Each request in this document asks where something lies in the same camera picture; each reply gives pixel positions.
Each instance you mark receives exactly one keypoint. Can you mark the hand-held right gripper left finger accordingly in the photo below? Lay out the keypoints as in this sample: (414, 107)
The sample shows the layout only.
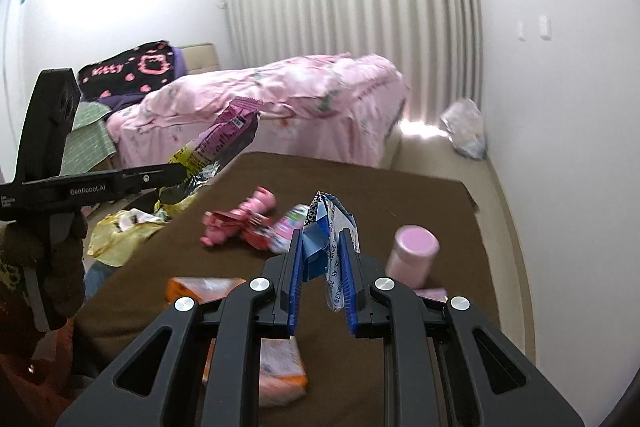
(296, 287)

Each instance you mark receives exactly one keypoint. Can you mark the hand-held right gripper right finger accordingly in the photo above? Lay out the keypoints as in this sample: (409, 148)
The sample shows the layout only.
(350, 287)

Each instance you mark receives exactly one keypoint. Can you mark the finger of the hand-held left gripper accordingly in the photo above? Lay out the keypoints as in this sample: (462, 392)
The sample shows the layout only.
(160, 176)

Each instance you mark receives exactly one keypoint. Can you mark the blue white carton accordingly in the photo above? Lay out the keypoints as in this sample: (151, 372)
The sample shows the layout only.
(320, 237)

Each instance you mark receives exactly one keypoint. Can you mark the yellow plastic bag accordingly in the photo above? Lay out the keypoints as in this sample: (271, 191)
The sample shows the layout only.
(125, 232)

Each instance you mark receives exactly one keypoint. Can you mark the purple snack packet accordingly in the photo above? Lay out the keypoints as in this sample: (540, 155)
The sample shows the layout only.
(225, 137)

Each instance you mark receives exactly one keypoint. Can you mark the person's left hand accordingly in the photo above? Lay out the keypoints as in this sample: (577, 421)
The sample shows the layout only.
(65, 267)

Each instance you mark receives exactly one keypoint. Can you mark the colourful crumpled wrapper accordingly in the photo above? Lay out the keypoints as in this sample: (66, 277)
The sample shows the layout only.
(285, 229)

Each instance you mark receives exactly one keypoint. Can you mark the green checked cloth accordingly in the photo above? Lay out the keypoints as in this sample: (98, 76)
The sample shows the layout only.
(87, 137)

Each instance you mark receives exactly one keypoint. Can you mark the pink bottle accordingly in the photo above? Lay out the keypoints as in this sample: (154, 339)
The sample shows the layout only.
(412, 252)

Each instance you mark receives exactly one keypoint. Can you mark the pink crumpled wrapper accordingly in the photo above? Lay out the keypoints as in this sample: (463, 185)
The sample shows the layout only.
(225, 222)

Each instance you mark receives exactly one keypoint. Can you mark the orange white packet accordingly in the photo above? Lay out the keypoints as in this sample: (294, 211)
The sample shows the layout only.
(285, 367)

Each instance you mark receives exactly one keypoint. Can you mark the small pink packet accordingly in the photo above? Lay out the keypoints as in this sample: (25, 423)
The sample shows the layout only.
(432, 294)

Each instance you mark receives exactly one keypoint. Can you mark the brown table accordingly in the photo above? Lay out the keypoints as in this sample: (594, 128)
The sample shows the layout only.
(400, 197)

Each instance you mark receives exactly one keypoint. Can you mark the black blanket with pink print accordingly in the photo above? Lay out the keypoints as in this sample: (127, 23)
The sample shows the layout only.
(125, 72)

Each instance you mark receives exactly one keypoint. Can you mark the bed with pink floral cover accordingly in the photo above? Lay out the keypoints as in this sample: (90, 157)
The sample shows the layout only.
(280, 92)

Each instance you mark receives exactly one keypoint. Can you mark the person's orange clothing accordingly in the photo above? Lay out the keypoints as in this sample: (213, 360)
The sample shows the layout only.
(30, 372)

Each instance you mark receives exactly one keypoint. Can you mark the clear plastic bag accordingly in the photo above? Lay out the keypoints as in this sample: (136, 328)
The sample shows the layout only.
(465, 129)

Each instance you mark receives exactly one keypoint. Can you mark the white pleated curtain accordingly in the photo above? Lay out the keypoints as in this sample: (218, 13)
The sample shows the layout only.
(360, 17)

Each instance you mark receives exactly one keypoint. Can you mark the white wall switch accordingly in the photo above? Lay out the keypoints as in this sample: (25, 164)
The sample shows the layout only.
(545, 28)

